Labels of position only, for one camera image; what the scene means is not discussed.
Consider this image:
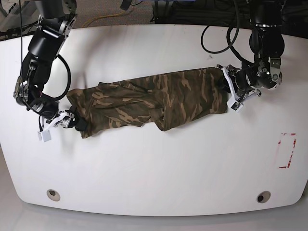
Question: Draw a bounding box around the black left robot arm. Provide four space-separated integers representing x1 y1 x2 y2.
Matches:
217 0 285 111

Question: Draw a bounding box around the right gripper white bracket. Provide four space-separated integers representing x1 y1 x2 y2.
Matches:
38 106 88 132

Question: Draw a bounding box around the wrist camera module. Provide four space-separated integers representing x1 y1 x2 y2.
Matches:
38 130 51 142
227 98 244 113

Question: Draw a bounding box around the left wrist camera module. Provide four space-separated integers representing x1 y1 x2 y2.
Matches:
227 98 244 113

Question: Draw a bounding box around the table cable grommet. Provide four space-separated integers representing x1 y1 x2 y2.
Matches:
257 191 271 204
47 189 61 202

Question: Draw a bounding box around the camouflage T-shirt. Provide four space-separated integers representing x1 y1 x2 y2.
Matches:
67 67 228 139

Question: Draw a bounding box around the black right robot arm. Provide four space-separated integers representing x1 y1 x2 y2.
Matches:
13 0 87 131

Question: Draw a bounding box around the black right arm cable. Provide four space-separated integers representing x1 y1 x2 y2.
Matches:
19 0 72 102

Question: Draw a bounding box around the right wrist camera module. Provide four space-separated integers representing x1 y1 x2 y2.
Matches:
38 130 51 142

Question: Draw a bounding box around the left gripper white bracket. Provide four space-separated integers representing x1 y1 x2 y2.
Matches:
217 64 261 104

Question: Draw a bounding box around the yellow cable on floor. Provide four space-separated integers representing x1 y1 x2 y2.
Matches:
82 7 126 28

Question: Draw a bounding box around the left table cable grommet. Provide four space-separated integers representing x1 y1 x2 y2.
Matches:
47 189 61 202

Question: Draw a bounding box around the right table cable grommet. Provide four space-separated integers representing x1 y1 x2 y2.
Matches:
257 191 271 204

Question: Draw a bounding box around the red tape rectangle marking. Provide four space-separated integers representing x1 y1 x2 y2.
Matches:
275 133 297 169

